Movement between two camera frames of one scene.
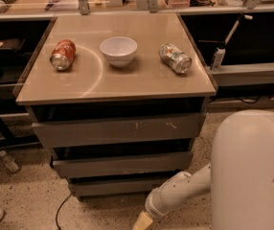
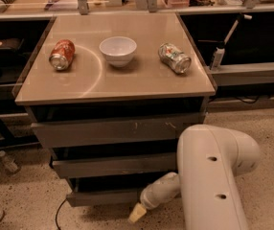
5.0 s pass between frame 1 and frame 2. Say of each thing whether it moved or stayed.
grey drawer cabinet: stayed
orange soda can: stayed
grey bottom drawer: moved
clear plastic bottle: stayed
